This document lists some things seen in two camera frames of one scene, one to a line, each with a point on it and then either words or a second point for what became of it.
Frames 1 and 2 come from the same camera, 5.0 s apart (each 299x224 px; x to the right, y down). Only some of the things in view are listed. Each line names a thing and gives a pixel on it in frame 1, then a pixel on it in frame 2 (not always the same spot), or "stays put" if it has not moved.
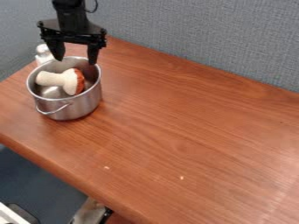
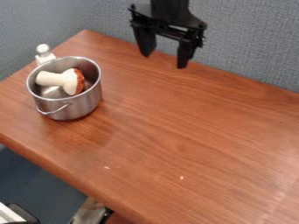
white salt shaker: x=44 y=56 stays put
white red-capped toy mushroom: x=69 y=79 stays put
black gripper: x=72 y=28 -> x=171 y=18
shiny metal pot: x=57 y=105 stays put
